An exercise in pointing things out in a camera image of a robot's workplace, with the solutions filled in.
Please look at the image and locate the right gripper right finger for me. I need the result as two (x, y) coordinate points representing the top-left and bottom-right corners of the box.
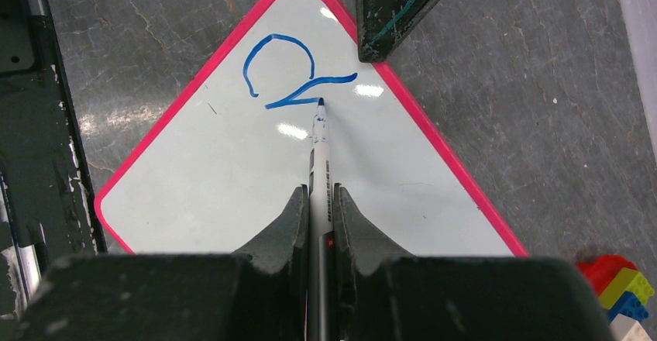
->
(333, 185), (613, 340)

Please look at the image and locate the blue whiteboard marker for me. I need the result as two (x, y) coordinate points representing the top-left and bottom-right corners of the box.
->
(307, 98), (338, 340)

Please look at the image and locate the colourful toy brick stack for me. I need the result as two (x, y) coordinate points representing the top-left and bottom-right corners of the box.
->
(576, 254), (655, 340)

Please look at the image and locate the pink framed whiteboard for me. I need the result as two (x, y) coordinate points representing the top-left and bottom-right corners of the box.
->
(95, 0), (527, 256)

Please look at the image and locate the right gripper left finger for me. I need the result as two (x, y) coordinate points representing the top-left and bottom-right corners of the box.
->
(15, 185), (309, 340)

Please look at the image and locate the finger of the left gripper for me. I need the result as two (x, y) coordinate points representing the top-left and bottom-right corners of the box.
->
(355, 0), (440, 63)

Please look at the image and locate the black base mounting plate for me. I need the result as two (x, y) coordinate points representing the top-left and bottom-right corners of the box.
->
(1, 0), (106, 329)

